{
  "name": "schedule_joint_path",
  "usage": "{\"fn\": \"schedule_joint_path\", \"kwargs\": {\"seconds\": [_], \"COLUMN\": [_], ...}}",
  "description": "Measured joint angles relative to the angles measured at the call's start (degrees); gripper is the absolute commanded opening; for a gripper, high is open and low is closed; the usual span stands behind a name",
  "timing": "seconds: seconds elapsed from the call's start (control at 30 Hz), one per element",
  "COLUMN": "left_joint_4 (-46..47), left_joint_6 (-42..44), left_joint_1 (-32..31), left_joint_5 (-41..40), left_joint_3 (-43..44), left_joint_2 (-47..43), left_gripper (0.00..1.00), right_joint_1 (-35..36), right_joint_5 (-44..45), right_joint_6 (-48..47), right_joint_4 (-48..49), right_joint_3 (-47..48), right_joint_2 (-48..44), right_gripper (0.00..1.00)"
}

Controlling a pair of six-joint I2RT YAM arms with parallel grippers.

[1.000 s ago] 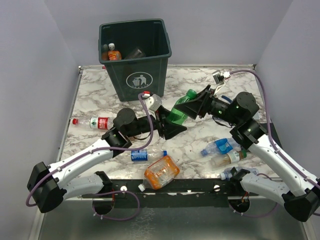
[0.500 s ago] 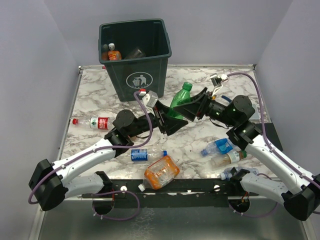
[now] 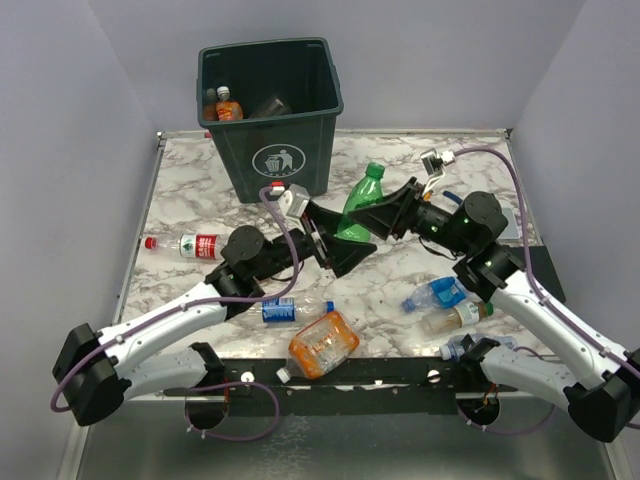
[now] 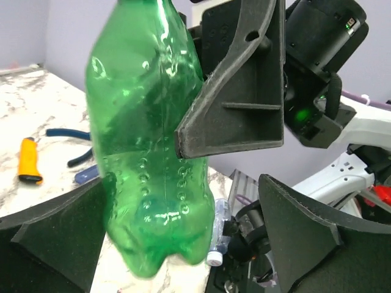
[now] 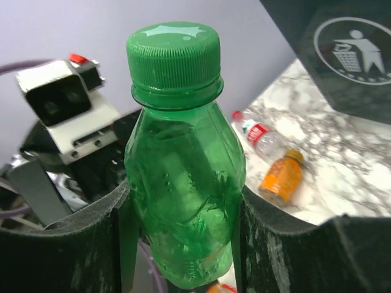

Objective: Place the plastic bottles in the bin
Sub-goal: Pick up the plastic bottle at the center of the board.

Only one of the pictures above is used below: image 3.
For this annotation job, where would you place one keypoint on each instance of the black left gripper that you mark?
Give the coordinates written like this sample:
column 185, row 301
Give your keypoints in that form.
column 340, row 253

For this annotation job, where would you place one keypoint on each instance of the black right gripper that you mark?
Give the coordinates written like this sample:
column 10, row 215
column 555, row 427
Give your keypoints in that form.
column 381, row 219

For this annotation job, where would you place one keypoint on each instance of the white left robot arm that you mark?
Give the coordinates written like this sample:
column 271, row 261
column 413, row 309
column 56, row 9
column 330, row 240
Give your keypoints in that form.
column 96, row 371

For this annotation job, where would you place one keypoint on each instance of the red cap water bottle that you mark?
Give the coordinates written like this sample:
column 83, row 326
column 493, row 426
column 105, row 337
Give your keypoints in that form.
column 189, row 246

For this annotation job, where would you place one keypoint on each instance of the large orange juice bottle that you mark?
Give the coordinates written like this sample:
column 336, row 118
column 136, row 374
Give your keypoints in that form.
column 226, row 108
column 319, row 348

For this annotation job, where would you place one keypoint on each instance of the green plastic bottle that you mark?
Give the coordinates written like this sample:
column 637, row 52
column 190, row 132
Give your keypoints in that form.
column 366, row 192

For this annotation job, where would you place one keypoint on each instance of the clear glass-like jar bottle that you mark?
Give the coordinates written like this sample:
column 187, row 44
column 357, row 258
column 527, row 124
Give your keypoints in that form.
column 274, row 105

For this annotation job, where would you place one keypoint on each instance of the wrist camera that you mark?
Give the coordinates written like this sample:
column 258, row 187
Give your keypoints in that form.
column 435, row 162
column 291, row 201

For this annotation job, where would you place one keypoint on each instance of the grey white power bank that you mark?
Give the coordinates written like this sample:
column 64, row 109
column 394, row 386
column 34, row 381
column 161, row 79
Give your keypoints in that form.
column 512, row 232

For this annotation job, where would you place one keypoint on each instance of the blue handled pliers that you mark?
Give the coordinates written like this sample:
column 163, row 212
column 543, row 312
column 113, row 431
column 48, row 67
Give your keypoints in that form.
column 453, row 197

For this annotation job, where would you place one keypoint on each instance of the black flat box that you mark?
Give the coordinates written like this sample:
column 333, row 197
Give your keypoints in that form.
column 544, row 271

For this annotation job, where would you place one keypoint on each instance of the small clear blue cap bottle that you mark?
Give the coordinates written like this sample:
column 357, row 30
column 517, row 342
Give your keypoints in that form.
column 453, row 349

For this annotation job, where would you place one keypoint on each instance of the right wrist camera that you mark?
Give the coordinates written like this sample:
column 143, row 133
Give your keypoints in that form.
column 435, row 162

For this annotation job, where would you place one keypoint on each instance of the dark green trash bin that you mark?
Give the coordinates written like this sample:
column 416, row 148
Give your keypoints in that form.
column 294, row 148

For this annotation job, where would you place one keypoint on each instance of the light blue label bottle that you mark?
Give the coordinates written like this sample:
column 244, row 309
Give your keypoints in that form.
column 441, row 293

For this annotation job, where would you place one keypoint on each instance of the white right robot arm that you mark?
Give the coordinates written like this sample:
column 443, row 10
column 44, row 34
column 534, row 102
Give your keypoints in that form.
column 596, row 379

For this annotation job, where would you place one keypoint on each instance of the green cap milk tea bottle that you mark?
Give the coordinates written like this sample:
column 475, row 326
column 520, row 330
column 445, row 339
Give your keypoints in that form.
column 462, row 315

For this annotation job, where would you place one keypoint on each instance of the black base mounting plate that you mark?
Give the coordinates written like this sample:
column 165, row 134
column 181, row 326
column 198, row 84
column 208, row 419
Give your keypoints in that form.
column 367, row 386

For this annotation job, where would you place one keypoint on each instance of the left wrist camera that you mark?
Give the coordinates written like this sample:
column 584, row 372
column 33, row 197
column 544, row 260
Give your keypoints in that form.
column 291, row 201

